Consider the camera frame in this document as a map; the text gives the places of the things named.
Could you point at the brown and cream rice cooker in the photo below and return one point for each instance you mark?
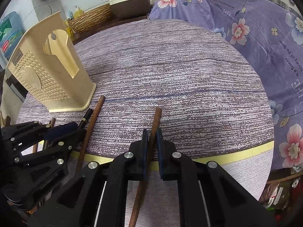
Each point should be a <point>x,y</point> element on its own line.
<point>130,4</point>

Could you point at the brown wooden chopstick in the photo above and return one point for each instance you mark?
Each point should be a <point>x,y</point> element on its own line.
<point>93,120</point>
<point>53,121</point>
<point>156,123</point>

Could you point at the striped purple tablecloth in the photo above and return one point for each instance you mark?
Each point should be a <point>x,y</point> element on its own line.
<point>177,75</point>

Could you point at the yellow soap bottle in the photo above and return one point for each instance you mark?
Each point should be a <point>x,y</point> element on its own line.
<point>77,13</point>

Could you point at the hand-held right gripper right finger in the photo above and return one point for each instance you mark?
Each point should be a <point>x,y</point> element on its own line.
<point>160,151</point>

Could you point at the beige plastic chopstick holder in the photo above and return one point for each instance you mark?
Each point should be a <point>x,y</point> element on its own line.
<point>64,59</point>

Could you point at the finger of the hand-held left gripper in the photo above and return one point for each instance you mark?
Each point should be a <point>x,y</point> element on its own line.
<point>47,152</point>
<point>61,130</point>

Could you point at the blue water bottle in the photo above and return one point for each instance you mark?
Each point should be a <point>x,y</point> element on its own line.
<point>11,28</point>

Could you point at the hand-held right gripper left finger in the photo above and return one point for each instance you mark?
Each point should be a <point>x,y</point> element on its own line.
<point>144,151</point>

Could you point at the black chopstick with gold band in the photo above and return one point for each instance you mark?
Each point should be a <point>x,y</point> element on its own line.
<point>86,118</point>

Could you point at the yellow cup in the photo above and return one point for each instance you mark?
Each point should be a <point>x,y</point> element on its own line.
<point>69,30</point>

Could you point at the purple floral cloth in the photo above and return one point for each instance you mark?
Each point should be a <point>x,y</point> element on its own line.
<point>260,52</point>

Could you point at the woven pattern basin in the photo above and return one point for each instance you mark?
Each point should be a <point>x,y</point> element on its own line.
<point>94,19</point>

